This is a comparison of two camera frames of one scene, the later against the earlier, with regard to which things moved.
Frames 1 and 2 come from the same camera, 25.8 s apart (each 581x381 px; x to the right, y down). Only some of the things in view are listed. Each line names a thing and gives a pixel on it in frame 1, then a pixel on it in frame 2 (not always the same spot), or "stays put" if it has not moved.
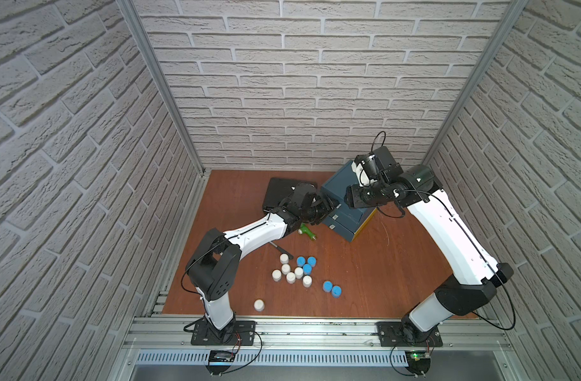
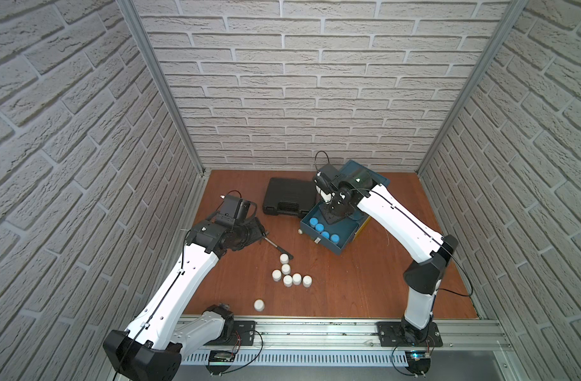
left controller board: x=220 y=355 stays put
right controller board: x=418 y=362 stays put
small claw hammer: x=290 y=255 stays put
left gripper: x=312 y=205 -> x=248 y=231
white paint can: x=307 y=281 stays put
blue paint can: x=327 y=286 -> x=335 y=238
